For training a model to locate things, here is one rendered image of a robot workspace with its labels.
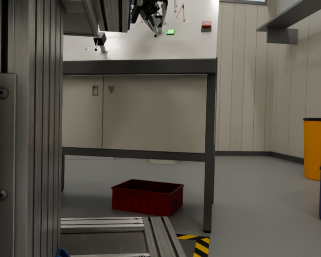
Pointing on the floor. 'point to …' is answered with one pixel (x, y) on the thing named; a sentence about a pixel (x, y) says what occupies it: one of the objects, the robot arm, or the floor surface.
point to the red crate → (148, 197)
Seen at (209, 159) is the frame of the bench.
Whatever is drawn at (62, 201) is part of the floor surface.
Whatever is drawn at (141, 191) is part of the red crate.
